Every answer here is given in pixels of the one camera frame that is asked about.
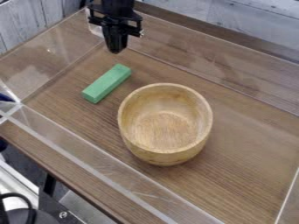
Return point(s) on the green rectangular block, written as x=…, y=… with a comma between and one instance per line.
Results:
x=106, y=83

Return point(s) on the black table leg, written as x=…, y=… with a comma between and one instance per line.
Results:
x=49, y=184

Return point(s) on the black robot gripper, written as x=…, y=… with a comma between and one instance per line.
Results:
x=119, y=21

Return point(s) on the clear acrylic front wall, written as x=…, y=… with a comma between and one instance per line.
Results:
x=110, y=184

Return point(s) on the brown wooden bowl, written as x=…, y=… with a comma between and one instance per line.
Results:
x=164, y=121

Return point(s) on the metal plate with screw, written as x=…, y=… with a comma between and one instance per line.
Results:
x=52, y=212

